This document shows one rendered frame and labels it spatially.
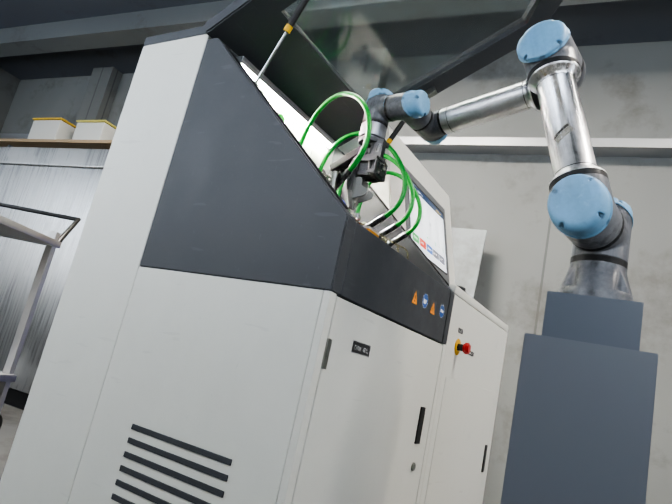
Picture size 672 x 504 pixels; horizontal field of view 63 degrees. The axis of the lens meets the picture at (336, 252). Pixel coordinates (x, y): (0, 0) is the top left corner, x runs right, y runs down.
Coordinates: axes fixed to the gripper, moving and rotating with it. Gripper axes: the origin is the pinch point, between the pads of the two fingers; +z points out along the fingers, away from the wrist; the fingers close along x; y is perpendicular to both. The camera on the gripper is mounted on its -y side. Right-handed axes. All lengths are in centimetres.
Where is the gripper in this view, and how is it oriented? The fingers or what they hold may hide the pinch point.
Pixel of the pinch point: (350, 205)
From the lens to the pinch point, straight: 155.6
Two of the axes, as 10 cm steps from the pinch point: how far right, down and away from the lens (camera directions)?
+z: -2.1, 9.5, -2.1
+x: 4.9, 2.9, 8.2
